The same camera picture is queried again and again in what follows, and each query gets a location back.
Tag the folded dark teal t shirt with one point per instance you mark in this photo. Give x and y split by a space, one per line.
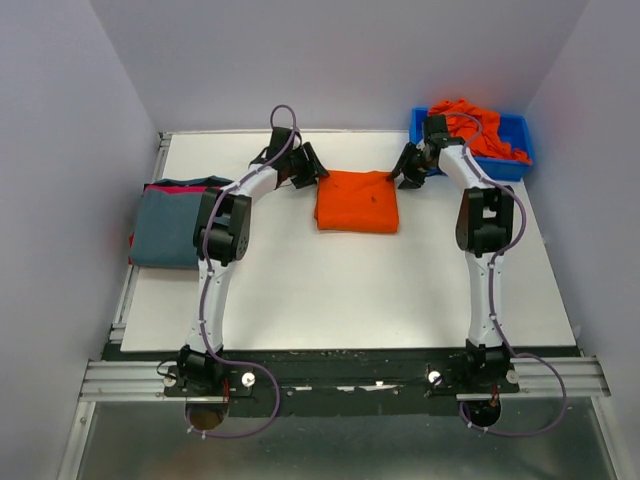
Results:
212 182

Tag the blue plastic bin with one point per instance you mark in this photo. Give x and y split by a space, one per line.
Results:
513 129

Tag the crumpled orange t shirt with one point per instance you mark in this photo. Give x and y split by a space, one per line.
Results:
479 128

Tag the folded grey-blue t shirt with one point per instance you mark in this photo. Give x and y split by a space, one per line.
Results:
163 232

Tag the black mounting base rail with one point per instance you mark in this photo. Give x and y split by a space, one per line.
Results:
335 382

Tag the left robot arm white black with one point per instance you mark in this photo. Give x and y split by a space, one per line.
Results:
222 229

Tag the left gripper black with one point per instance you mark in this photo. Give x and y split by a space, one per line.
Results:
312 168

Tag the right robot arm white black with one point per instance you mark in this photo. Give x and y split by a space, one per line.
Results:
485 222

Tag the orange t shirt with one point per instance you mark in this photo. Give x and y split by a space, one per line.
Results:
360 202
479 128

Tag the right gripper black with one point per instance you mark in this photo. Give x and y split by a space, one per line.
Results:
411 180

